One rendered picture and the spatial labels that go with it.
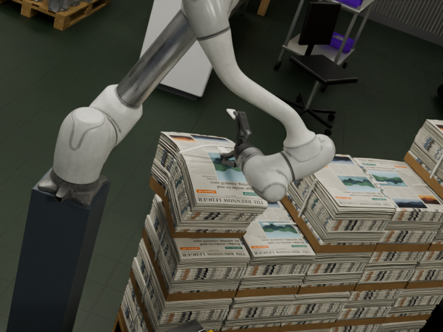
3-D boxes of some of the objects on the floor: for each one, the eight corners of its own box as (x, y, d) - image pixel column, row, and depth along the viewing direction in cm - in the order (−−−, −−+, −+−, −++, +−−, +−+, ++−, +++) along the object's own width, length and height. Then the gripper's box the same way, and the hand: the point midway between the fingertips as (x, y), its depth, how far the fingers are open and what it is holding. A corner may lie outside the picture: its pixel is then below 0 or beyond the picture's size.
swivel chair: (339, 119, 582) (385, 20, 532) (327, 145, 528) (376, 38, 479) (278, 92, 591) (317, -7, 541) (260, 114, 537) (301, 6, 488)
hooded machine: (199, 105, 517) (250, -52, 451) (129, 80, 516) (169, -81, 450) (213, 76, 574) (260, -67, 508) (150, 54, 574) (189, -92, 508)
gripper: (250, 122, 197) (225, 93, 214) (227, 190, 208) (205, 157, 224) (270, 124, 200) (244, 96, 217) (246, 190, 211) (223, 158, 228)
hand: (225, 128), depth 220 cm, fingers open, 14 cm apart
